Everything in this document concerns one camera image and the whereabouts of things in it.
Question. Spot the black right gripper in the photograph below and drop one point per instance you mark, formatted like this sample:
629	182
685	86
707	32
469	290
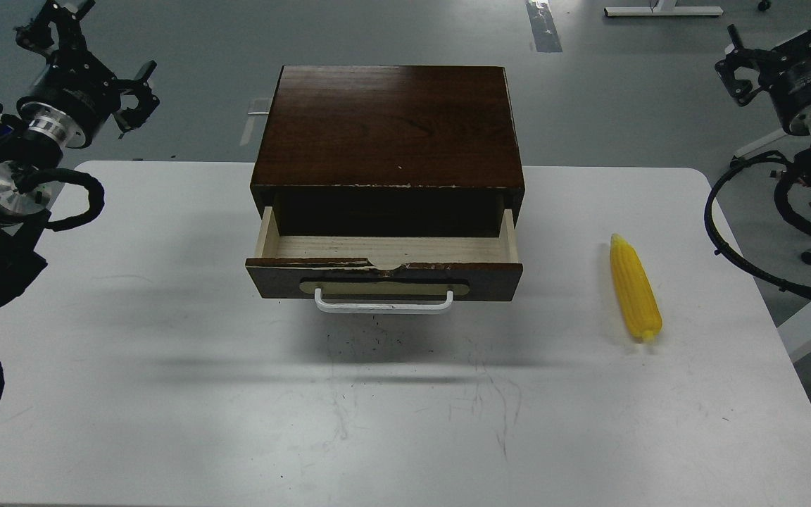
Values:
810	81

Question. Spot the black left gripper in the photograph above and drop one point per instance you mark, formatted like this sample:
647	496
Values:
68	103

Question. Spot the yellow corn cob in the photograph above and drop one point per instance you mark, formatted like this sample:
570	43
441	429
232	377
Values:
637	302

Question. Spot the wooden drawer with white handle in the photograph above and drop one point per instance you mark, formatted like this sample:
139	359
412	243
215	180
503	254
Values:
352	274

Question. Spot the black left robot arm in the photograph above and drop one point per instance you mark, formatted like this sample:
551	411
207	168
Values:
36	194

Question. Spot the white stand base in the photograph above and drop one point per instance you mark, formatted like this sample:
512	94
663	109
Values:
663	9

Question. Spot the grey floor tape strip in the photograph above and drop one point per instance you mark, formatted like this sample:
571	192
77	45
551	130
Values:
545	37

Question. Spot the dark wooden cabinet box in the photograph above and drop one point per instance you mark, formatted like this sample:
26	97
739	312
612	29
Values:
441	127

